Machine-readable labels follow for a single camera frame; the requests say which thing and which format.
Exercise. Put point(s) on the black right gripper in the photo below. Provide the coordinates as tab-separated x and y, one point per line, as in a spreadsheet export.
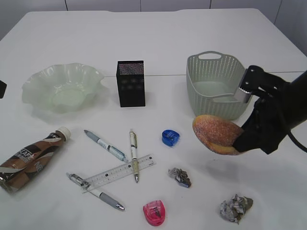
265	128

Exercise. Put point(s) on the sugared bread bun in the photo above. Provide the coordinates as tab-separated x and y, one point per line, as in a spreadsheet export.
217	134

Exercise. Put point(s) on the large paper ball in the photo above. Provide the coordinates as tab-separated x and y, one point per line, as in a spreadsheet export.
234	209

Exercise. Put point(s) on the small paper ball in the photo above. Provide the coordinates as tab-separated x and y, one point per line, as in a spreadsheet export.
180	176

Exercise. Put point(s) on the blue pencil sharpener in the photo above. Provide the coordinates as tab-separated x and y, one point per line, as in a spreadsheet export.
170	137

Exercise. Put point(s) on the brown Nescafe coffee bottle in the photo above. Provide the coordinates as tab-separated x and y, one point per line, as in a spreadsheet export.
27	163

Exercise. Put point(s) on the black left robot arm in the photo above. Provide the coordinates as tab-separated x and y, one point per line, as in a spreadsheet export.
3	87

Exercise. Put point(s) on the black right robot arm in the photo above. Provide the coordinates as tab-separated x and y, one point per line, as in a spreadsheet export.
293	98

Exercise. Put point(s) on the pale green plastic basket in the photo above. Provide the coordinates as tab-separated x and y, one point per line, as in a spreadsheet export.
212	80

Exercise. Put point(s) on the white cream ballpoint pen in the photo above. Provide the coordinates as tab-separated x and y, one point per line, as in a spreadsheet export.
133	149

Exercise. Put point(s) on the pink pencil sharpener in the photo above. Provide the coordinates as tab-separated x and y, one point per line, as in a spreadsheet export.
154	212

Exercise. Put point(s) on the black mesh pen holder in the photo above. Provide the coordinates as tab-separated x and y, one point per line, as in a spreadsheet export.
130	81

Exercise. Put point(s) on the grey blue ballpoint pen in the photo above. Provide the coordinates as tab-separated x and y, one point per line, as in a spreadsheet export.
108	147

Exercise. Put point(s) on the white grey ballpoint pen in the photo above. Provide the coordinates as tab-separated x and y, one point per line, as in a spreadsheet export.
83	184

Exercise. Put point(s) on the green wavy glass plate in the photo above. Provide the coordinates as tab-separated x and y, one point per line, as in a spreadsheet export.
62	88

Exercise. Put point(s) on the clear plastic ruler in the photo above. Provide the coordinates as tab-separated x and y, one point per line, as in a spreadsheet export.
119	172

